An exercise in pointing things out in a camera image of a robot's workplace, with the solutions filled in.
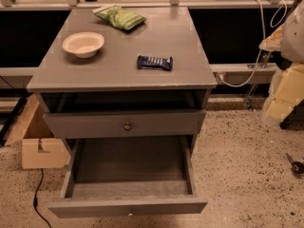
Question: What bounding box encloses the blue rxbar wrapper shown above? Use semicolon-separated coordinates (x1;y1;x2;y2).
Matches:
137;55;173;71

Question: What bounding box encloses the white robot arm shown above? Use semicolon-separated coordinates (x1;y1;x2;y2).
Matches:
281;1;304;63

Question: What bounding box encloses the closed grey upper drawer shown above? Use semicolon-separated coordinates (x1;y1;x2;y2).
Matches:
44;110;205;139

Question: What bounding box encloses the grey wooden drawer cabinet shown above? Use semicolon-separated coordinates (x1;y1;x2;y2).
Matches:
26;6;218;163

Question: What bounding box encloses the open grey lower drawer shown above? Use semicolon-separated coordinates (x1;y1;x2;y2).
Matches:
48;136;207;219

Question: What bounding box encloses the white paper bowl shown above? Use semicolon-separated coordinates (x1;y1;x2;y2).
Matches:
62;32;105;58

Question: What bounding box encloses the green chip bag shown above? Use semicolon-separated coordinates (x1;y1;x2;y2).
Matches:
92;5;146;31

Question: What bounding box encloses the cardboard box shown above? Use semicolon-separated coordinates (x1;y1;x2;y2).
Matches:
6;95;70;169

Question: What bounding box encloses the black tool on floor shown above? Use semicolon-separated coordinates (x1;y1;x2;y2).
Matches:
286;154;304;174

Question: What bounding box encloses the black floor cable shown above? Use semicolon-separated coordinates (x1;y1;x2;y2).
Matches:
32;168;52;228

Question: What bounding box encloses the white hanging cable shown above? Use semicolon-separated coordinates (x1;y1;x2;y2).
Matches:
217;0;289;88

